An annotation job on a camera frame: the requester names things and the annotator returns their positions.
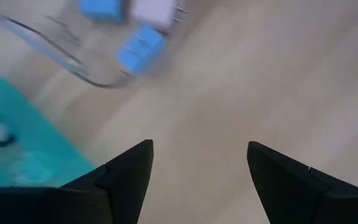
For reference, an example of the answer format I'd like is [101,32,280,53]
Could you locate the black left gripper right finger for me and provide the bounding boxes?
[246,141,358,224]

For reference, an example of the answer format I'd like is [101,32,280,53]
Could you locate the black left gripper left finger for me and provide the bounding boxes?
[0,139,155,224]

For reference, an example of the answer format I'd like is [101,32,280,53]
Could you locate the teal plastic tray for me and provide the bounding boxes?
[0,70,96,189]

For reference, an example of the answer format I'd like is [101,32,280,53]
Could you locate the clear plastic bin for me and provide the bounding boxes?
[0,0,190,90]

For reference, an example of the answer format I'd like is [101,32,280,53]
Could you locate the tall lavender block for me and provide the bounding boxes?
[116,23,168,75]

